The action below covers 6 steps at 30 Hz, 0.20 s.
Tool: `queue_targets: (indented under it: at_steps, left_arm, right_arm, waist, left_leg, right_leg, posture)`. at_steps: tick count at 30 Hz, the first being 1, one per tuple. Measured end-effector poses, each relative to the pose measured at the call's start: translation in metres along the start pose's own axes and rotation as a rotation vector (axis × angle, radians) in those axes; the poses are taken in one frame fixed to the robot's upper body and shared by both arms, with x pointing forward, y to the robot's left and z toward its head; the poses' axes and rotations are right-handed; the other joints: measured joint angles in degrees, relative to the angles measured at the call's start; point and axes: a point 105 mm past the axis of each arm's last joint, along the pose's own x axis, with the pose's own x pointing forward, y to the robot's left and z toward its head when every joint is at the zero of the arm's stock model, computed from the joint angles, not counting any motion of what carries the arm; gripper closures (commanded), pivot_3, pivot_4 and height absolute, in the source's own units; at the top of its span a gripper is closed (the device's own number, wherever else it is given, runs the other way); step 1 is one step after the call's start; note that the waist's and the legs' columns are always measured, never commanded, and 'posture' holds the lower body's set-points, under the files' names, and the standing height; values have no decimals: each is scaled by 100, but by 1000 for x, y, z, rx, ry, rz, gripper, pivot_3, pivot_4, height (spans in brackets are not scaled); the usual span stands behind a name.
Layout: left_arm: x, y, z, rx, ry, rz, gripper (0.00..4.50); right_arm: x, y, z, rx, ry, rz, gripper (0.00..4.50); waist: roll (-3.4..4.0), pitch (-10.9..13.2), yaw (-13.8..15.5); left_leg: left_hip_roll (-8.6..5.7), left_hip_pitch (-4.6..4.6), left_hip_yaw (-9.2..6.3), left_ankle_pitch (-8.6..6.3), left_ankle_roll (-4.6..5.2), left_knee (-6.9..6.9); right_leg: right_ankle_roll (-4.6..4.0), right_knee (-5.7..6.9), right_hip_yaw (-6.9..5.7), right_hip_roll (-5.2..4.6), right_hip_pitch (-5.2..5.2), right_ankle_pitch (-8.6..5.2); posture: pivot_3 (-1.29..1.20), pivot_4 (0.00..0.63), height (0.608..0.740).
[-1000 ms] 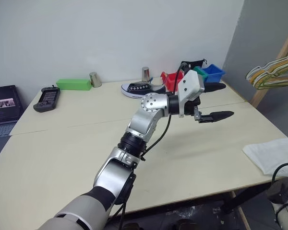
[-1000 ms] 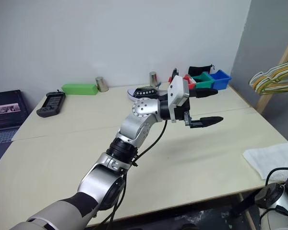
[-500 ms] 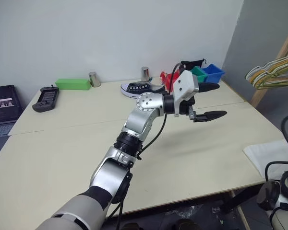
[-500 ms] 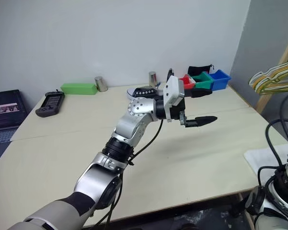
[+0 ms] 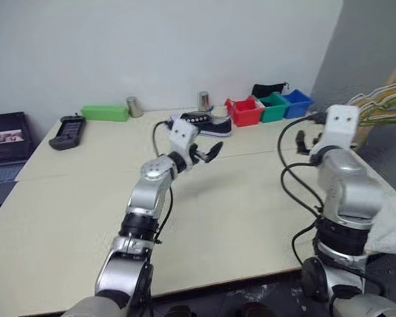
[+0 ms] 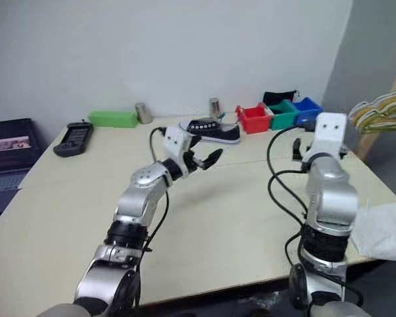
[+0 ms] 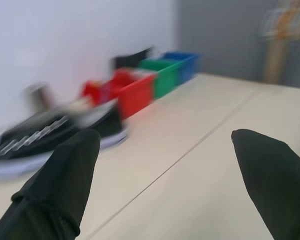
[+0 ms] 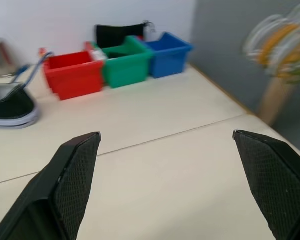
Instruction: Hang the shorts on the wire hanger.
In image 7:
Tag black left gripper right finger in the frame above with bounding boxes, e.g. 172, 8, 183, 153
230, 128, 300, 240

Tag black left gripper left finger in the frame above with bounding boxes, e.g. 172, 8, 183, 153
0, 128, 101, 240

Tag black and white sneaker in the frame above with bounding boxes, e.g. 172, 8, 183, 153
0, 99, 128, 180

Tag silver metal cylinder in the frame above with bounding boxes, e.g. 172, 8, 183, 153
23, 83, 58, 113

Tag small red plastic bin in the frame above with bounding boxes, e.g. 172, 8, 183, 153
78, 79, 118, 106

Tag large red plastic bin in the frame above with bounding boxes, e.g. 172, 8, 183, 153
109, 68, 157, 120

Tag blue plastic bin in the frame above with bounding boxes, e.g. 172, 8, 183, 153
162, 51, 201, 85

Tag green plastic bin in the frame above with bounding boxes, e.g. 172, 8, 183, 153
139, 58, 183, 100

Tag black drawstring pouch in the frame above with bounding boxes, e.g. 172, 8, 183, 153
111, 47, 156, 71

